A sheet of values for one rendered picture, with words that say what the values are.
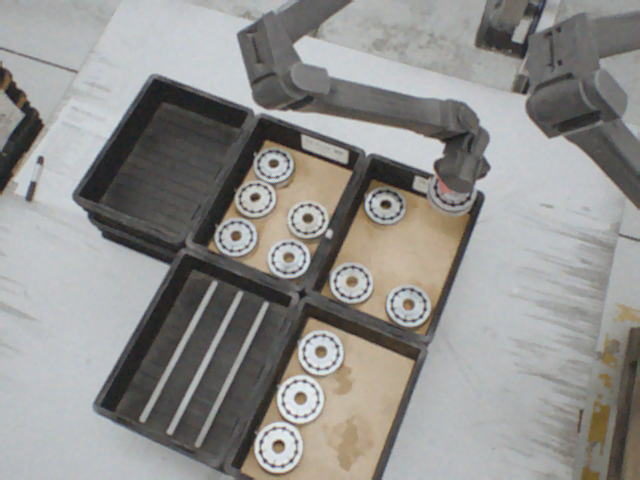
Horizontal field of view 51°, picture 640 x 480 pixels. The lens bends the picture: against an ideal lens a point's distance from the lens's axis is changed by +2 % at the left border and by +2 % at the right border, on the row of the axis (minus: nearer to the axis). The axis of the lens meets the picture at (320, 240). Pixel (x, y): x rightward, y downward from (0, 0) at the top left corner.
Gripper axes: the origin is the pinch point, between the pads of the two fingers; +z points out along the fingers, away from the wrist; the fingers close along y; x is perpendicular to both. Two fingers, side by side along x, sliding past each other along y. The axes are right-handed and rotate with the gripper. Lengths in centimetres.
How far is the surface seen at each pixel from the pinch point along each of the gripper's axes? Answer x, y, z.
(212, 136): 48, -41, 24
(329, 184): 21.8, -18.5, 22.9
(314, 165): 28.5, -19.7, 23.1
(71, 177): 59, -79, 38
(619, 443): -67, 48, 100
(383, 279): -7.0, -17.5, 22.2
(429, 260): -7.2, -5.3, 21.8
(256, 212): 20.7, -38.8, 20.5
